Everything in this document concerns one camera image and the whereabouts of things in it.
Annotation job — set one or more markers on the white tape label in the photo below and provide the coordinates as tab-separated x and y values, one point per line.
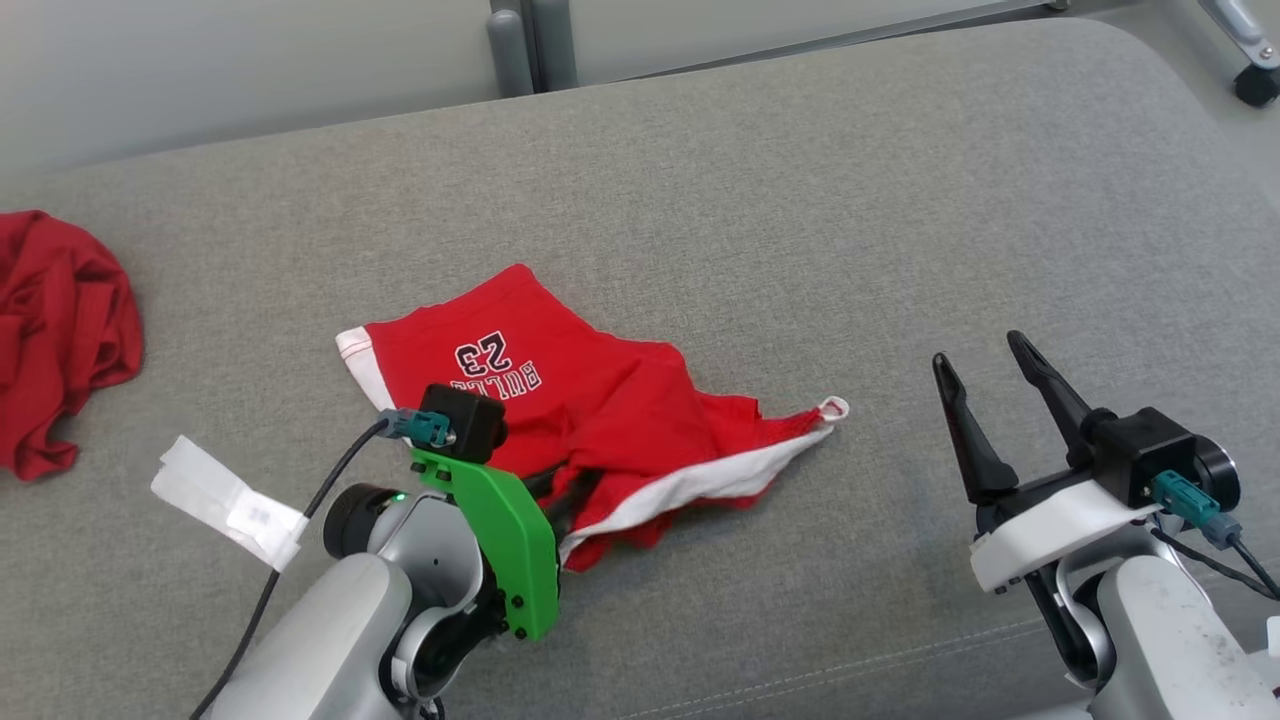
230	500

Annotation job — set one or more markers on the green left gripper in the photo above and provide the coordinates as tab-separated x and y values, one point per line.
520	550

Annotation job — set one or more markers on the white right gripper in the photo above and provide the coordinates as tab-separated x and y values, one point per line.
1040	530

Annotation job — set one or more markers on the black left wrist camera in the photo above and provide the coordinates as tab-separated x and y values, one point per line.
465	420

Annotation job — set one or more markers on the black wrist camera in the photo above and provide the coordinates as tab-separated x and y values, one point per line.
465	420
1140	450

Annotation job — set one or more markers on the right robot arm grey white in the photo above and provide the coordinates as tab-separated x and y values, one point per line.
1170	650

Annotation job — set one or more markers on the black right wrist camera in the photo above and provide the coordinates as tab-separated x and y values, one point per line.
1140	450

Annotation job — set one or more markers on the grey fabric sofa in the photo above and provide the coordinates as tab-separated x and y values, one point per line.
800	200

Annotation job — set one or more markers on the black caster grey leg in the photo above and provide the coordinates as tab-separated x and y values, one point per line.
1256	85

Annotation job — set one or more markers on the grey partition post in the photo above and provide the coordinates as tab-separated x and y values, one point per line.
510	60

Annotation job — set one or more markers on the red shorts white waistband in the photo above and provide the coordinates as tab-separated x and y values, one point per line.
600	400

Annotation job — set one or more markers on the red basketball jersey white sleeves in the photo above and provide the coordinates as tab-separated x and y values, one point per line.
60	330

